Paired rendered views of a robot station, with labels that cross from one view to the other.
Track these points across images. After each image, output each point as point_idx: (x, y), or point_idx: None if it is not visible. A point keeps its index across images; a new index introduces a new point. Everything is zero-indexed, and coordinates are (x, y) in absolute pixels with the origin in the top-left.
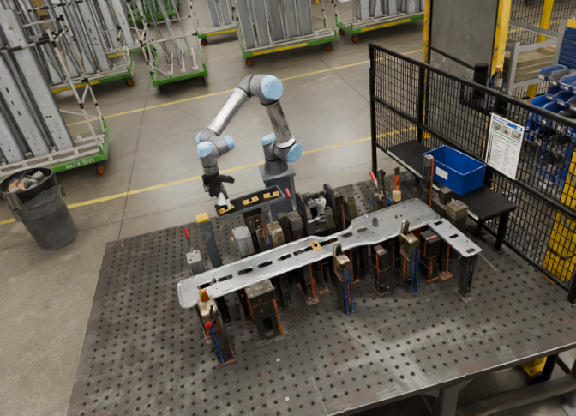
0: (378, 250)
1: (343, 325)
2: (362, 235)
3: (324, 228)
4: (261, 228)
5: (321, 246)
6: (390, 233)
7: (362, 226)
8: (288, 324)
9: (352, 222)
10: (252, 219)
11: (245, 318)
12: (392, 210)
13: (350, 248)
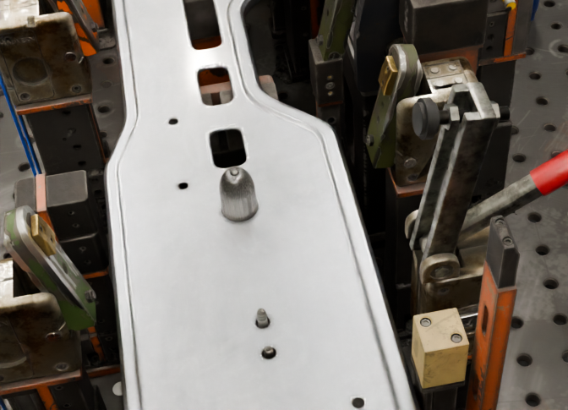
0: (47, 182)
1: (11, 194)
2: (182, 137)
3: (348, 45)
4: None
5: None
6: (133, 253)
7: (251, 150)
8: (97, 56)
9: (302, 118)
10: None
11: None
12: (343, 321)
13: (121, 84)
